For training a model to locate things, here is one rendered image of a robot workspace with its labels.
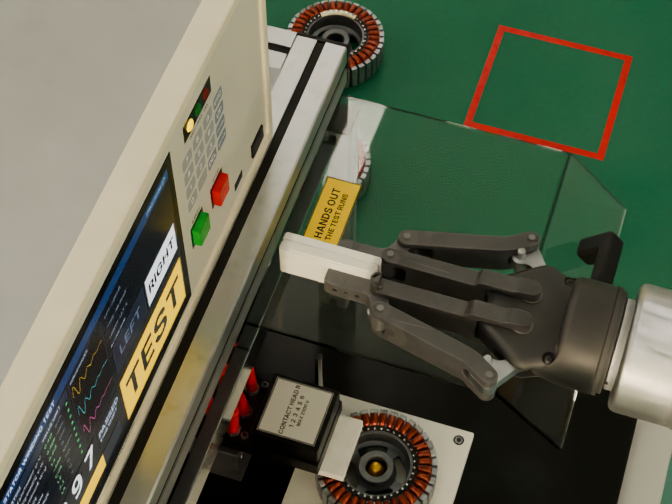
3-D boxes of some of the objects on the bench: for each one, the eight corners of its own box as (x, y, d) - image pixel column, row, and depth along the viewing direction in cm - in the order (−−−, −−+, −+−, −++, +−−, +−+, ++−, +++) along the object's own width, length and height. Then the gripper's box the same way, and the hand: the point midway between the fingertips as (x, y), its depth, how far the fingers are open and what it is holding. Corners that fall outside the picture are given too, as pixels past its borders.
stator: (378, 95, 166) (379, 74, 163) (280, 86, 166) (279, 65, 163) (388, 23, 172) (388, 1, 169) (294, 15, 173) (293, -8, 170)
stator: (449, 444, 138) (452, 426, 134) (416, 550, 132) (417, 533, 128) (337, 411, 139) (337, 392, 136) (299, 514, 134) (298, 497, 130)
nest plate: (473, 438, 139) (474, 432, 138) (429, 580, 131) (430, 575, 130) (324, 395, 142) (324, 389, 141) (272, 531, 134) (272, 526, 133)
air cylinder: (268, 415, 141) (266, 387, 136) (241, 482, 137) (238, 456, 132) (219, 400, 142) (215, 372, 137) (191, 467, 138) (186, 440, 133)
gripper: (588, 452, 97) (252, 354, 101) (629, 296, 104) (313, 210, 108) (605, 399, 91) (247, 297, 95) (647, 236, 98) (312, 148, 102)
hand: (330, 264), depth 101 cm, fingers closed
